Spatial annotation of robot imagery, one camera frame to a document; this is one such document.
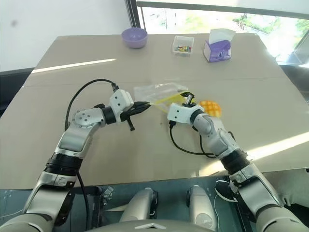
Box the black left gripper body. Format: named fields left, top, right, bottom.
left=119, top=103, right=143, bottom=132

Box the clear yellow-zip plastic bag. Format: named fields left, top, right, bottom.
left=133, top=82, right=194, bottom=115

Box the orange waffle-pattern snack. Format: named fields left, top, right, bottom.
left=198, top=100, right=224, bottom=119

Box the clear box of coloured bits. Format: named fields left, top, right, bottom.
left=171, top=35, right=195, bottom=57

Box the purple tissue box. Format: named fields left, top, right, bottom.
left=203, top=28, right=236, bottom=63

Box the purple bowl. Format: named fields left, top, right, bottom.
left=121, top=27, right=148, bottom=50

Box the silver robot left thigh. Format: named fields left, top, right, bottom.
left=119, top=188, right=159, bottom=223

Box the silver robot thigh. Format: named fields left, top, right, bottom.
left=187, top=185, right=219, bottom=230
left=119, top=188, right=159, bottom=223

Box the black white-rimmed rounded object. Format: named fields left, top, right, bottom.
left=214, top=179, right=239, bottom=203

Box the silver robot right thigh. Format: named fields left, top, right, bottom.
left=187, top=185, right=219, bottom=230

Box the silver robot torso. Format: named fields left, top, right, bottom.
left=82, top=218, right=219, bottom=232

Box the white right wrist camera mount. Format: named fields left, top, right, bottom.
left=167, top=102, right=194, bottom=125

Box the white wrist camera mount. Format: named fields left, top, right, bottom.
left=167, top=102, right=194, bottom=125
left=109, top=89, right=135, bottom=124

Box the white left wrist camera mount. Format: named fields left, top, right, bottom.
left=109, top=89, right=135, bottom=124

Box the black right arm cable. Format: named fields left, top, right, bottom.
left=169, top=120, right=219, bottom=159

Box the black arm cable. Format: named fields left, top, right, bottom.
left=169, top=120, right=219, bottom=159
left=64, top=79, right=120, bottom=132

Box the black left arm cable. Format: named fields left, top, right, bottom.
left=64, top=79, right=120, bottom=132

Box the grey window frame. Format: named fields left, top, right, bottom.
left=125, top=0, right=309, bottom=34

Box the thin white cable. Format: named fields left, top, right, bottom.
left=213, top=180, right=239, bottom=232

